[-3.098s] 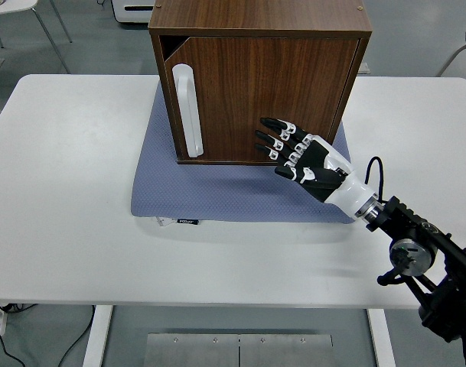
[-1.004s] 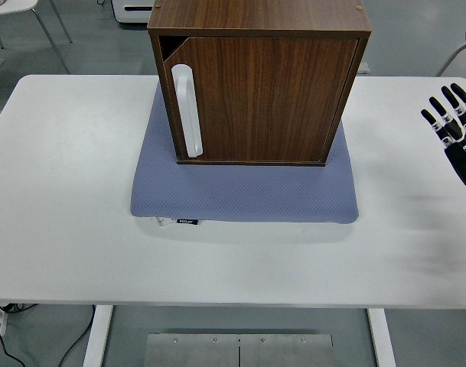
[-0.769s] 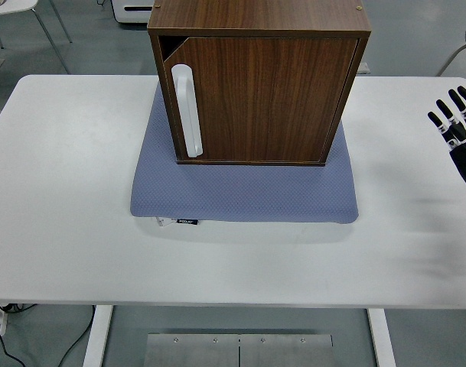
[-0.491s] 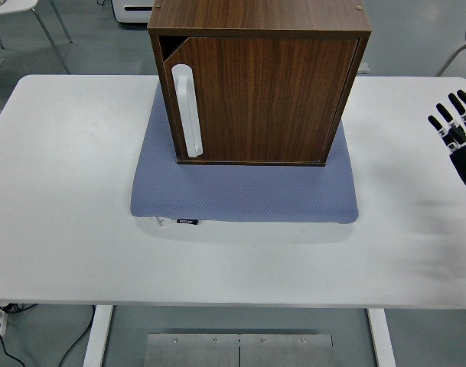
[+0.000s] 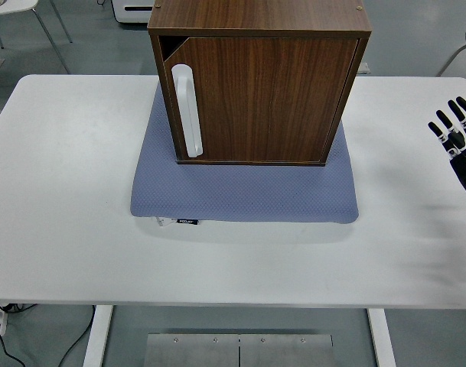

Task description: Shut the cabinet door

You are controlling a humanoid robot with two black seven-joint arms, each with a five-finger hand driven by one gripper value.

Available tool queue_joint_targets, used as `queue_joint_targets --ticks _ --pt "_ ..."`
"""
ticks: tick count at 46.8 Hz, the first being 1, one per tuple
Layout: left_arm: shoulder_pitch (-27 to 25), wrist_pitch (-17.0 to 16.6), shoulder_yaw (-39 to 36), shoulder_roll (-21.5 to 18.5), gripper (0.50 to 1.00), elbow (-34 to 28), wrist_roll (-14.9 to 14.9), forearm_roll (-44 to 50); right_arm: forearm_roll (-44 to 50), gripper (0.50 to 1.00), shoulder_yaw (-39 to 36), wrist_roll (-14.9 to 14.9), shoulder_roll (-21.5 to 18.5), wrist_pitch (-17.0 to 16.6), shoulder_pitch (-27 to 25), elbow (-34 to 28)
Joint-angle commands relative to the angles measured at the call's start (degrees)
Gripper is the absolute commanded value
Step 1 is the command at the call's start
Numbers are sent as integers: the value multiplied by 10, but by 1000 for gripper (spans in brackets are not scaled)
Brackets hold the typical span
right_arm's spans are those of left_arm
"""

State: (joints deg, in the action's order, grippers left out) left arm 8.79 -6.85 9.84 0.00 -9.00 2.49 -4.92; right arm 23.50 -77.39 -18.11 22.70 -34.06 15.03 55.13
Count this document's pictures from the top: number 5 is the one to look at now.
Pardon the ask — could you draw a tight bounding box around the black floor cable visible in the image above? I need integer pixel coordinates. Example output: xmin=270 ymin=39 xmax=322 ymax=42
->
xmin=0 ymin=324 xmax=25 ymax=367
xmin=58 ymin=304 xmax=96 ymax=367

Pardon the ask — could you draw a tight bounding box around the white appliance with slot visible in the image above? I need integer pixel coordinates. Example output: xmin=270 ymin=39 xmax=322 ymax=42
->
xmin=112 ymin=0 xmax=157 ymax=26

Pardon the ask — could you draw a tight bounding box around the blue-grey textured mat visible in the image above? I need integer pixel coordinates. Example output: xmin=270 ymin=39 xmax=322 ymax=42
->
xmin=130 ymin=82 xmax=360 ymax=225

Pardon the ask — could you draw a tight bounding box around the brown wooden cabinet door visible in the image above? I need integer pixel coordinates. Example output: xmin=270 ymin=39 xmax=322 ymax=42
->
xmin=162 ymin=36 xmax=359 ymax=162

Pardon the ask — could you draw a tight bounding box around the grey metal plate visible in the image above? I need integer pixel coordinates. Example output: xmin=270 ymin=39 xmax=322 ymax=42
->
xmin=239 ymin=334 xmax=334 ymax=367
xmin=145 ymin=333 xmax=240 ymax=367

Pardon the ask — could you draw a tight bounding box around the white table leg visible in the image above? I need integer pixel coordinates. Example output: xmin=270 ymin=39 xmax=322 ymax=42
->
xmin=367 ymin=307 xmax=397 ymax=367
xmin=82 ymin=305 xmax=114 ymax=367

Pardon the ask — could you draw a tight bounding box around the brown wooden cabinet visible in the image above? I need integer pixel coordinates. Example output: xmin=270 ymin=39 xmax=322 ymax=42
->
xmin=147 ymin=0 xmax=373 ymax=167

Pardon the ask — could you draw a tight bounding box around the white door handle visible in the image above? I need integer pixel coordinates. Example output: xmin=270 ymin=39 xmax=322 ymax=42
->
xmin=171 ymin=63 xmax=204 ymax=158

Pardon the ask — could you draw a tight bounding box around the white chair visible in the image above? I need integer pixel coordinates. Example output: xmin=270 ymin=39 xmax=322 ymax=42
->
xmin=0 ymin=0 xmax=73 ymax=76

